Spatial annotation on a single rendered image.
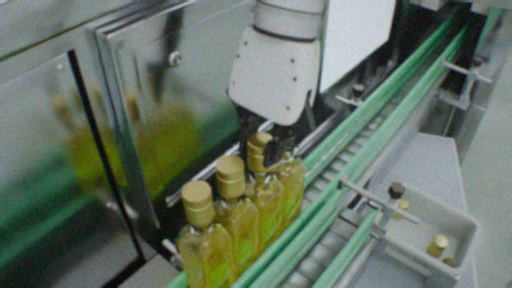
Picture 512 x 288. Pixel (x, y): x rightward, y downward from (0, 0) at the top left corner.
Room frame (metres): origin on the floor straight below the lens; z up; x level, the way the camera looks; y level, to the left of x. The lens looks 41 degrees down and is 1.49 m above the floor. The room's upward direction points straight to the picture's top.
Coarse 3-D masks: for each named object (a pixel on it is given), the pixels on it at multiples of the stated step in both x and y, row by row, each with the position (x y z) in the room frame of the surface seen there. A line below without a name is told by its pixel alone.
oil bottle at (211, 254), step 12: (216, 228) 0.29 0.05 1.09; (180, 240) 0.28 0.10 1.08; (192, 240) 0.27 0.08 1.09; (204, 240) 0.27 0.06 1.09; (216, 240) 0.28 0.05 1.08; (228, 240) 0.29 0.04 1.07; (180, 252) 0.28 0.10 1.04; (192, 252) 0.27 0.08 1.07; (204, 252) 0.26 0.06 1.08; (216, 252) 0.27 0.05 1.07; (228, 252) 0.29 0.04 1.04; (192, 264) 0.27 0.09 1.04; (204, 264) 0.26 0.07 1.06; (216, 264) 0.27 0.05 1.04; (228, 264) 0.28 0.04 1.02; (192, 276) 0.27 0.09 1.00; (204, 276) 0.26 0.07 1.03; (216, 276) 0.26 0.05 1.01; (228, 276) 0.28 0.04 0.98
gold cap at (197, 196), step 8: (192, 184) 0.30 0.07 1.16; (200, 184) 0.30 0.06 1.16; (184, 192) 0.29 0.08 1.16; (192, 192) 0.29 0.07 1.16; (200, 192) 0.29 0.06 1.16; (208, 192) 0.29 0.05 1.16; (184, 200) 0.28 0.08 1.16; (192, 200) 0.28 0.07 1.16; (200, 200) 0.28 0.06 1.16; (208, 200) 0.28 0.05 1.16; (192, 208) 0.28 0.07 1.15; (200, 208) 0.28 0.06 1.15; (208, 208) 0.28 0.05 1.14; (192, 216) 0.28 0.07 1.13; (200, 216) 0.28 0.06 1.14; (208, 216) 0.28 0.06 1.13; (192, 224) 0.28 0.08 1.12; (200, 224) 0.27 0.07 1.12
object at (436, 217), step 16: (416, 192) 0.57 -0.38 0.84; (416, 208) 0.56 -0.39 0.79; (432, 208) 0.54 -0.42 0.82; (448, 208) 0.52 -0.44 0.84; (400, 224) 0.53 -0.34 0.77; (432, 224) 0.52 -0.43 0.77; (448, 224) 0.50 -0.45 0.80; (464, 224) 0.48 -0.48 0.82; (480, 224) 0.46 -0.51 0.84; (400, 240) 0.44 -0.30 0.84; (416, 240) 0.48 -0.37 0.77; (448, 240) 0.48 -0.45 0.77; (464, 240) 0.46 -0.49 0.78; (448, 256) 0.43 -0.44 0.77; (464, 256) 0.39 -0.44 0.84; (448, 272) 0.35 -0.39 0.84
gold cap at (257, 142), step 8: (256, 136) 0.39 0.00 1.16; (264, 136) 0.39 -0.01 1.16; (248, 144) 0.37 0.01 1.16; (256, 144) 0.37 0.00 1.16; (264, 144) 0.37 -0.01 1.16; (248, 152) 0.37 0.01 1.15; (256, 152) 0.36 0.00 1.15; (264, 152) 0.36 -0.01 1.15; (248, 160) 0.37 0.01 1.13; (256, 160) 0.36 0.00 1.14; (256, 168) 0.36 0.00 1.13; (264, 168) 0.36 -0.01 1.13
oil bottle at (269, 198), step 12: (276, 180) 0.38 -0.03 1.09; (252, 192) 0.36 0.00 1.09; (264, 192) 0.36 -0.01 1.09; (276, 192) 0.37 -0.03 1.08; (264, 204) 0.35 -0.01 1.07; (276, 204) 0.37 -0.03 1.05; (264, 216) 0.34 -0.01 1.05; (276, 216) 0.37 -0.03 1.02; (264, 228) 0.34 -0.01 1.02; (276, 228) 0.37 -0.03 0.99; (264, 240) 0.35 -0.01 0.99
